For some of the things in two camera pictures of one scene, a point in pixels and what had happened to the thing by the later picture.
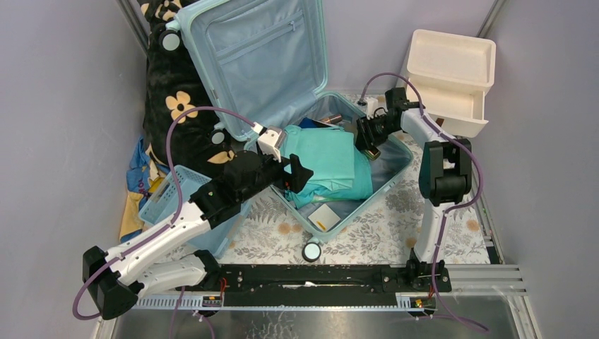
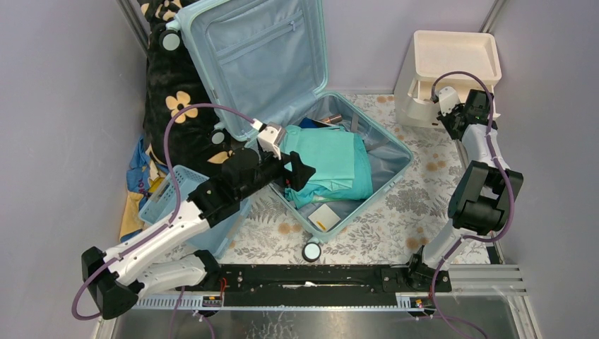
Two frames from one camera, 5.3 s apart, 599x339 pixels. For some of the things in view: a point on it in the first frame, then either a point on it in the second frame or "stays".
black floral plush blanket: (173, 86) stays
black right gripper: (364, 140) to (457, 109)
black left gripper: (280, 169) stays
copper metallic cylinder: (333, 119) stays
